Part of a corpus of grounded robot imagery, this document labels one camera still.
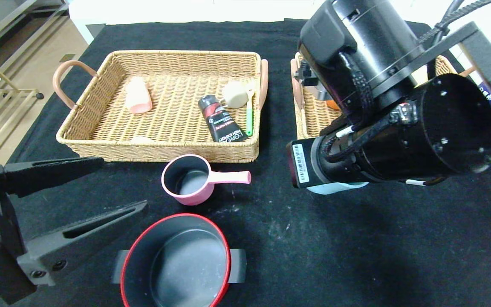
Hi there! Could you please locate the black cosmetic tube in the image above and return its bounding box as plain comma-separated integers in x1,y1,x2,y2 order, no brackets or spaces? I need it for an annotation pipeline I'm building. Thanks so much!
198,95,248,143

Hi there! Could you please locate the light blue mug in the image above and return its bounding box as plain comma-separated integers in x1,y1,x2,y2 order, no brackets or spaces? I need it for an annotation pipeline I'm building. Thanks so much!
306,181,370,195

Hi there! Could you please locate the rectangular wicker basket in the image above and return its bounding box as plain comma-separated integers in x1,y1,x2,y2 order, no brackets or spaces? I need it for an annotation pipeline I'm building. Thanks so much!
53,50,269,164
290,52,491,148

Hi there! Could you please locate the wooden wheeled rack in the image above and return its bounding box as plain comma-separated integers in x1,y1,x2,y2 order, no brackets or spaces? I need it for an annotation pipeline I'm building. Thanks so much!
0,64,45,165

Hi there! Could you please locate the red rimmed black pot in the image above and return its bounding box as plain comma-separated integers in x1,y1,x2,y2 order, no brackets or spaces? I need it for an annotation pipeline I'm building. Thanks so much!
110,213,247,307

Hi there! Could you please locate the pink saucepan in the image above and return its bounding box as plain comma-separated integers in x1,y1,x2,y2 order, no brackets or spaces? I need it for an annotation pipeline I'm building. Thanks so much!
161,154,252,206

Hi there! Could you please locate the small pink bottle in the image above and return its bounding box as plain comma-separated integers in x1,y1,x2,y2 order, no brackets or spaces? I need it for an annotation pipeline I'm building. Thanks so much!
125,77,153,114

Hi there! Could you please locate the small beige cup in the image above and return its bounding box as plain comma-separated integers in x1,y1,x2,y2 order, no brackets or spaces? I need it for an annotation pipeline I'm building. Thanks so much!
221,81,249,108

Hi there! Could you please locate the white yogurt bottle blue cap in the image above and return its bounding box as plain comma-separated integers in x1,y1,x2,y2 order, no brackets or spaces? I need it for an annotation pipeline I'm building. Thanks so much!
477,81,491,109

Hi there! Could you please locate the grey metal shelf frame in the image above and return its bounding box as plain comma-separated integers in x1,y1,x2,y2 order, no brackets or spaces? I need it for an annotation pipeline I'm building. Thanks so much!
0,0,72,75

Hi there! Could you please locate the green handled yellow brush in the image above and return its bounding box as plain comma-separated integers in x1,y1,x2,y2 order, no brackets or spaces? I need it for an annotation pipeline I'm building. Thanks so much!
245,87,256,137

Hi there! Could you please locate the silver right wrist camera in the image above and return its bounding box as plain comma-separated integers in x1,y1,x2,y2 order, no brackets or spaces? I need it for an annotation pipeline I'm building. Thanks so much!
292,60,330,101

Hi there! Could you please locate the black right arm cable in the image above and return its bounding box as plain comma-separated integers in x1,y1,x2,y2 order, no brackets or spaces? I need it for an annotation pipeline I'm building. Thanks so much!
418,0,491,43

